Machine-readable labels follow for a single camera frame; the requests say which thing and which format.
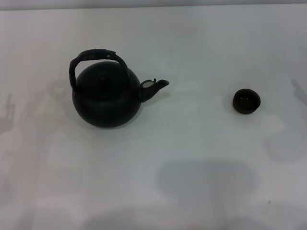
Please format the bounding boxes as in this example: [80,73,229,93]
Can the black round teapot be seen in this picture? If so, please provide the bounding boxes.
[69,48,170,129]

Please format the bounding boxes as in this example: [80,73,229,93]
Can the small dark teacup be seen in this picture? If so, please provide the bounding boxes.
[231,88,261,115]

